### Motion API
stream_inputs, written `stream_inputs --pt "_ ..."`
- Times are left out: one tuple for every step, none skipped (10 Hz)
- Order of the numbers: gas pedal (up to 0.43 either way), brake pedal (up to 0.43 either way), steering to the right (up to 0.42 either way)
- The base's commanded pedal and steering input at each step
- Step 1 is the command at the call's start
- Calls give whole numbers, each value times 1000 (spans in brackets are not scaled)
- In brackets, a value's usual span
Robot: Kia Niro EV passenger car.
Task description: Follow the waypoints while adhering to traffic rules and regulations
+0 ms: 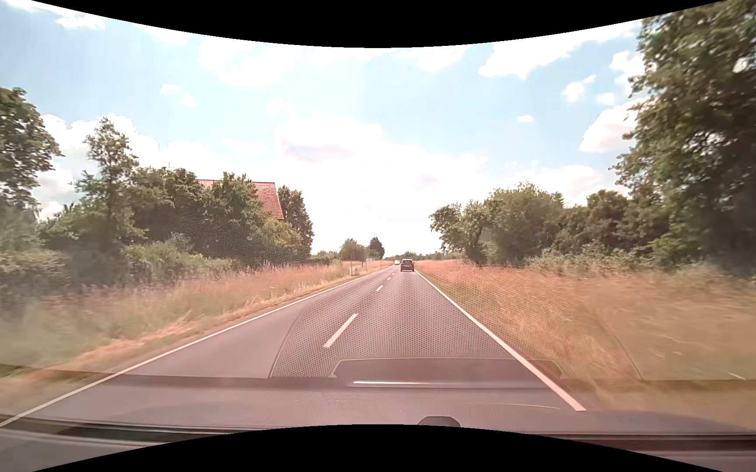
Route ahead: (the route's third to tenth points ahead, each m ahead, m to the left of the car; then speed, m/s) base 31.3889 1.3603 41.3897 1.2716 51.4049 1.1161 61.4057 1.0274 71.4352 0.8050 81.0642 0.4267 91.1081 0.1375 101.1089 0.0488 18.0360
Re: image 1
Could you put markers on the group of distant trees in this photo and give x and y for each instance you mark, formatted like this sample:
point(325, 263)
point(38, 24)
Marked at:
point(361, 250)

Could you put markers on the red-roofed building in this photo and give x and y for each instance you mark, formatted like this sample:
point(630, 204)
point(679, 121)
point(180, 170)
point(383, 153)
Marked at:
point(269, 195)

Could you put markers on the grey asphalt road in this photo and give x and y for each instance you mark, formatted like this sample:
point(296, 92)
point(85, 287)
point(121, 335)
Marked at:
point(391, 308)

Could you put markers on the row of trees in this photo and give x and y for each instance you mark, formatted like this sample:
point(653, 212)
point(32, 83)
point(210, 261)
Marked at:
point(122, 216)
point(679, 164)

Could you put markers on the dry grass verge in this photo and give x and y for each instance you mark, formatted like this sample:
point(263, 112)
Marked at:
point(614, 314)
point(155, 308)

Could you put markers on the road markings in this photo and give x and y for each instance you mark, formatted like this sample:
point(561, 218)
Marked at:
point(340, 330)

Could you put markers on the dark car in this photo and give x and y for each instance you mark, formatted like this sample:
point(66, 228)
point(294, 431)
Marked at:
point(406, 265)

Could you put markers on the car's own bonnet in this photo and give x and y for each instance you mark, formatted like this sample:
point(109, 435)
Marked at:
point(378, 414)

